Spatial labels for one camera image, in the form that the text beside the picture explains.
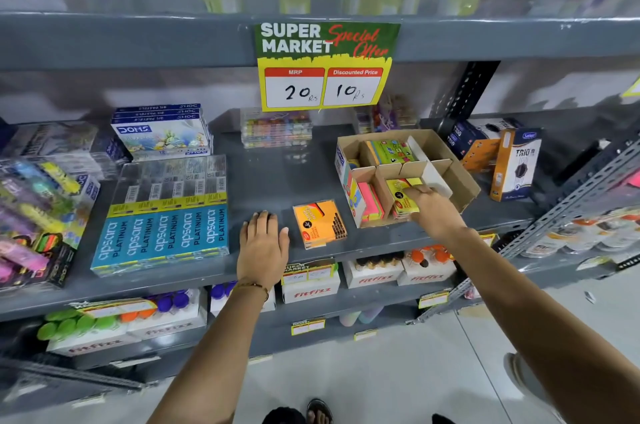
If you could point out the person's right hand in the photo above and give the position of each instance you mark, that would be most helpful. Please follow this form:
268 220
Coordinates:
437 213

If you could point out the person's left hand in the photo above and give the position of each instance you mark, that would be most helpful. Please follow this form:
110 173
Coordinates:
262 253

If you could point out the person's right fingers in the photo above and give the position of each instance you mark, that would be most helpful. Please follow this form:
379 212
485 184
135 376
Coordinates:
415 194

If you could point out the person's left little finger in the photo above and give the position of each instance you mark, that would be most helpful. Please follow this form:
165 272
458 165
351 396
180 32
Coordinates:
244 235

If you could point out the person's left middle finger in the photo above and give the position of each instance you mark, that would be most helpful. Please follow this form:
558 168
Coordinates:
261 226

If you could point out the person's left thumb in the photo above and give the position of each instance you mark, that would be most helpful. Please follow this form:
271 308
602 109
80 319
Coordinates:
284 242

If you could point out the yellow sticky note pack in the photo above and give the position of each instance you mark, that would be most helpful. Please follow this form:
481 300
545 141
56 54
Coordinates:
399 198

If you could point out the person's right forearm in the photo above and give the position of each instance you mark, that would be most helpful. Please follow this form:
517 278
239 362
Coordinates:
545 328

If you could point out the person's left forearm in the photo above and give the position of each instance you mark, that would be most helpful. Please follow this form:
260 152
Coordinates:
215 358

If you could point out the white sticky note pack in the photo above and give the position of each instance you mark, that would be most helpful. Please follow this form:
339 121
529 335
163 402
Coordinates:
438 179

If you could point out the yellow shelf price tag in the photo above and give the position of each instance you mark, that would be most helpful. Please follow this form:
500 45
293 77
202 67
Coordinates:
308 272
433 299
308 326
365 334

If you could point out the orange sticky note pack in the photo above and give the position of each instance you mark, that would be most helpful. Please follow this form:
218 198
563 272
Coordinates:
320 223

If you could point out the pink sticky note pack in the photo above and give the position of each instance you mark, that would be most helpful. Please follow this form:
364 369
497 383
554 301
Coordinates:
371 202

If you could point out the green sticky note pack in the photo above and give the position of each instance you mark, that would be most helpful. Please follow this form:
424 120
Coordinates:
391 151

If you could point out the brown cardboard box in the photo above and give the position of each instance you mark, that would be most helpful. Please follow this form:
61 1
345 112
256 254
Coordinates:
450 158

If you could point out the grey metal shelving rack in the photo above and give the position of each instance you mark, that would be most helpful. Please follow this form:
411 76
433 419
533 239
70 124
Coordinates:
280 173

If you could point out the navy orange stapler boxes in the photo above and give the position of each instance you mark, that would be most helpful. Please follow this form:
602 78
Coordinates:
475 143

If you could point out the colourful stationery packets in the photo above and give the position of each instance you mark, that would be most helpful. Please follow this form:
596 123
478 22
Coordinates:
387 113

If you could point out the stack of blue pencil boxes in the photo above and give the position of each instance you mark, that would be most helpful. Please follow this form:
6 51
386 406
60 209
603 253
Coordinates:
160 218

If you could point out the stack of clear eraser boxes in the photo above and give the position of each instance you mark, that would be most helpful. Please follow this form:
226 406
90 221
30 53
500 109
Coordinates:
276 128

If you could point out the pastel cups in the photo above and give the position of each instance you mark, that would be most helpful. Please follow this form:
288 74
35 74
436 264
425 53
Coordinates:
361 316

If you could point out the white orange punch box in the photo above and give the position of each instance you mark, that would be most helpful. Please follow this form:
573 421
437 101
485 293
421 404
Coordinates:
517 166

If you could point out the blue crayon box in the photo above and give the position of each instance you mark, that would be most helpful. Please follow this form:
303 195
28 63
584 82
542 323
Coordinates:
157 112
162 138
157 106

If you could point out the perforated grey metal rack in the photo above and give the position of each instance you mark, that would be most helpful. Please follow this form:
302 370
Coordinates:
560 218

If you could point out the green yellow price sign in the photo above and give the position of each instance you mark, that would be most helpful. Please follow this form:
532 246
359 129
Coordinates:
325 63

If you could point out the black sandal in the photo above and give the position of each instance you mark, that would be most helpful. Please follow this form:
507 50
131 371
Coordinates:
320 411

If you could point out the row of printed cups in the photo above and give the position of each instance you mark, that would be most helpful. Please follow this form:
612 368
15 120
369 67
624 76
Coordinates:
585 233

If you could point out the white box of green bottles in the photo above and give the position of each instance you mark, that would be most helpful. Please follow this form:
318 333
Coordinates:
85 336

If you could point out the stack of grey boxes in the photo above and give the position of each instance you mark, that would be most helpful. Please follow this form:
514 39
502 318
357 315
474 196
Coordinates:
60 143

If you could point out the pile of highlighter packs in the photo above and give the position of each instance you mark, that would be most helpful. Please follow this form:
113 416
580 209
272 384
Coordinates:
37 218

